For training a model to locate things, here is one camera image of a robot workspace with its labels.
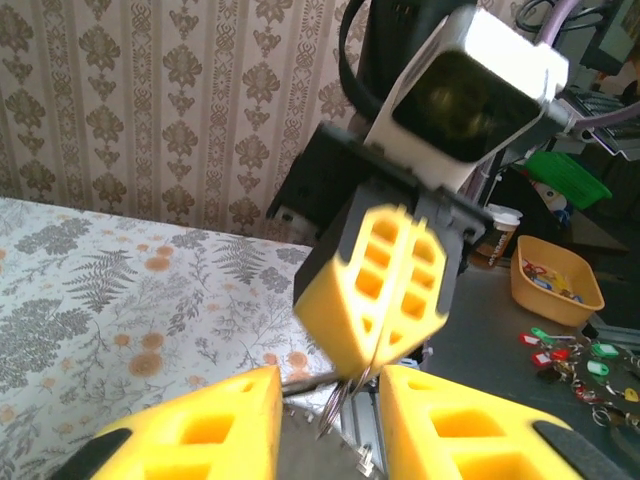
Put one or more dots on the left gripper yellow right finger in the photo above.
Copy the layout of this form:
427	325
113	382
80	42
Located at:
475	440

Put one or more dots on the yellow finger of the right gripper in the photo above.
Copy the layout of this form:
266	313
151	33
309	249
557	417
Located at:
425	295
340	320

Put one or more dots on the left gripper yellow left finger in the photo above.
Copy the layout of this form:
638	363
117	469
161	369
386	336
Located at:
200	435

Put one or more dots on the grey keyring disc with keys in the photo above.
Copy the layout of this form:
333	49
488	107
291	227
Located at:
345	395
617	380

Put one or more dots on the brown paper coffee cup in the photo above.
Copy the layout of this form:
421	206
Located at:
497	240

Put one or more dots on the orange plastic tray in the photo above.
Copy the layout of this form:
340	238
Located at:
545	307

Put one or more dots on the green plastic basket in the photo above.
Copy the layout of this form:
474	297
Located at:
570	175

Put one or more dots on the grey laptop keyboard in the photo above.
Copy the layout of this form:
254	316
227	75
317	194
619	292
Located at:
600	102

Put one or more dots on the long aluminium base rail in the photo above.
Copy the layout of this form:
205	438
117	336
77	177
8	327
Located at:
362	425

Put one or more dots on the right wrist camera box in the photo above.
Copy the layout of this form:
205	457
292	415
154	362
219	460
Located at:
465	100

